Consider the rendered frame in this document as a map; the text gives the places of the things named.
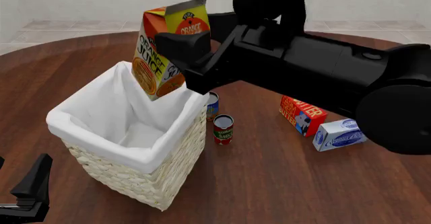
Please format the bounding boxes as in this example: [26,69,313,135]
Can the white and blue cream cheese box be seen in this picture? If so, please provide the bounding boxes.
[312,118,368,153]

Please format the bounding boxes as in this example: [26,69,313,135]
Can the white cloth basket liner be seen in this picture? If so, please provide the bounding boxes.
[46,61,210,174]

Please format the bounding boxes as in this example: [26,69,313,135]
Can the red butter box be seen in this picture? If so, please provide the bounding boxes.
[279,95,328,137]

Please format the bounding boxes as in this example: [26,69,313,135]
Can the tomato sauce tin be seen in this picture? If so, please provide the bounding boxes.
[213,114,234,146]

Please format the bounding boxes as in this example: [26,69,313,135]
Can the pale wicker basket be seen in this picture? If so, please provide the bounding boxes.
[62,103,208,212]

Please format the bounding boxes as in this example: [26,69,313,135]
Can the orange juice carton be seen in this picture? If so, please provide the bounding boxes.
[131,0,211,102]

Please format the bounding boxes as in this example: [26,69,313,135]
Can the blue labelled tin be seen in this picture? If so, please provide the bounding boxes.
[205,91,220,123]

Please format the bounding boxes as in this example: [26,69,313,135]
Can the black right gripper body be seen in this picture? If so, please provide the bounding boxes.
[184,11,251,96]

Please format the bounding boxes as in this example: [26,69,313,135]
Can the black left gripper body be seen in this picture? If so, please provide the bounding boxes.
[0,198,50,224]

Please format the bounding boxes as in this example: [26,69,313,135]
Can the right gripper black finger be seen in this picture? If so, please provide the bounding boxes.
[154,30,213,67]

